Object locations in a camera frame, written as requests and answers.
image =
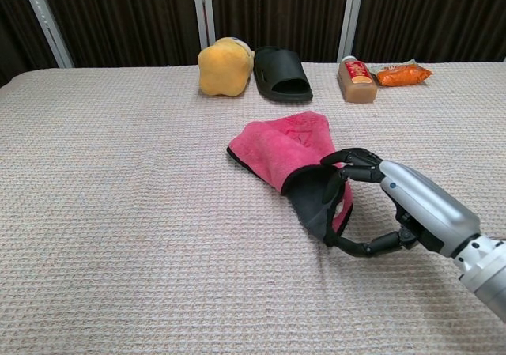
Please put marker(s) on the brown drink bottle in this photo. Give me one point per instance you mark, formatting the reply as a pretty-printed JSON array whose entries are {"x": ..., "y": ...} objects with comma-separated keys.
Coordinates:
[{"x": 357, "y": 88}]

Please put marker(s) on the black rubber slipper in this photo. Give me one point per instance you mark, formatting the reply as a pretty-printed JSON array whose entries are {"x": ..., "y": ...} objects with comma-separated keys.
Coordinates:
[{"x": 276, "y": 64}]

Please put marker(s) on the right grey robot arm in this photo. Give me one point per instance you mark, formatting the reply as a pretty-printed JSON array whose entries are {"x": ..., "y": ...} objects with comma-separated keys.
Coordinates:
[{"x": 486, "y": 268}]

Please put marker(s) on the white partition frame post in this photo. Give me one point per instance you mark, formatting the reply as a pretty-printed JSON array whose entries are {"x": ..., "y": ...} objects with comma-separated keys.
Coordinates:
[
  {"x": 45, "y": 19},
  {"x": 202, "y": 11},
  {"x": 352, "y": 15}
]

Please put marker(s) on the yellow plush toy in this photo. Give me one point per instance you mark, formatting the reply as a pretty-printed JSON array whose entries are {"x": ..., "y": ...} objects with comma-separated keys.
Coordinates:
[{"x": 223, "y": 70}]

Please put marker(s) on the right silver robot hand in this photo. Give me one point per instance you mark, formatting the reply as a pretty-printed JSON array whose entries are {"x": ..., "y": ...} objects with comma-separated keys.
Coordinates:
[{"x": 431, "y": 205}]

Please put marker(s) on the beige woven tablecloth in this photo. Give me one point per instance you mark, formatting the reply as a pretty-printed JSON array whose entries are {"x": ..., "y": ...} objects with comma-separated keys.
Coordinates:
[{"x": 118, "y": 212}]

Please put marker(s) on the pink and grey towel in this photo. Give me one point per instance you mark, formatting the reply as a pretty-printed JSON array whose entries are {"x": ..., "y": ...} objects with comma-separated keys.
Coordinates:
[{"x": 273, "y": 149}]

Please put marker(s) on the orange snack packet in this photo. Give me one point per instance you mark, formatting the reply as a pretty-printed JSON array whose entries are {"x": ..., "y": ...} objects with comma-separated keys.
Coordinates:
[{"x": 403, "y": 76}]

